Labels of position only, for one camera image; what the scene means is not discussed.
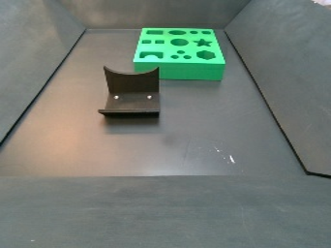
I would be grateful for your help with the black curved holder stand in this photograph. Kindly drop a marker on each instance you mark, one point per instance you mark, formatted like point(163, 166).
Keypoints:
point(133, 93)

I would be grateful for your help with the green shape sorter block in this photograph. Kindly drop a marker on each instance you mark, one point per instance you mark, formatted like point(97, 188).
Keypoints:
point(185, 53)

